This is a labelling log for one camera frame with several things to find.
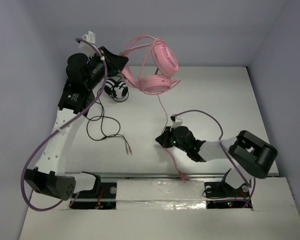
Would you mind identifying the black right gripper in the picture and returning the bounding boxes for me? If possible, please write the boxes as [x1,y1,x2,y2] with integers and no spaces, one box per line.
[157,125,189,153]

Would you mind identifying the pink headphones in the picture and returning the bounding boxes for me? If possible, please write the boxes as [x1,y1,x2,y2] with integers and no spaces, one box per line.
[119,35,182,95]

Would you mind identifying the pink headphone cable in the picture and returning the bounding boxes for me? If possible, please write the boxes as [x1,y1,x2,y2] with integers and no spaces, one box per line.
[157,93,190,182]

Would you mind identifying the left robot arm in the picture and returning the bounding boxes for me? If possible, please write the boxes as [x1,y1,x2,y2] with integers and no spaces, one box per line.
[20,46,129,201]

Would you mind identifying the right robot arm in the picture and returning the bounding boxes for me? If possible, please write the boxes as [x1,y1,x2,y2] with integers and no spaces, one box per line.
[155,126,278,198]

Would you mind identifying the white black headphones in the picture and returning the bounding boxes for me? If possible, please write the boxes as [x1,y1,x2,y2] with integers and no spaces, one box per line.
[104,78,129,103]

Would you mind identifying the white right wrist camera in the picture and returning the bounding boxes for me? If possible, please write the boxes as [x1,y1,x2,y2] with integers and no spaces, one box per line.
[170,114,183,130]

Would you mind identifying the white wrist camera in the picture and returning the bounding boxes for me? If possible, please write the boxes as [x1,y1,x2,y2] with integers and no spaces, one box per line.
[78,30,96,56]
[170,114,183,130]

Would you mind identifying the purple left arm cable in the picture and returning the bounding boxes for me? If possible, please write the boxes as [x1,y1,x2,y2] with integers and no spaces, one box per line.
[20,37,108,211]

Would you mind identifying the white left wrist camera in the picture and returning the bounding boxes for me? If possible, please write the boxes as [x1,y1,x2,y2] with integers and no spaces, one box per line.
[78,30,96,56]

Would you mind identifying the black headphone cable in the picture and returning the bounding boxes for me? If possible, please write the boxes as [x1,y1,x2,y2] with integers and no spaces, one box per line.
[86,87,133,156]

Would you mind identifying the metal base rail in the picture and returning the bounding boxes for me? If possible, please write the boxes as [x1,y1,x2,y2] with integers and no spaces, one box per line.
[64,171,281,181]

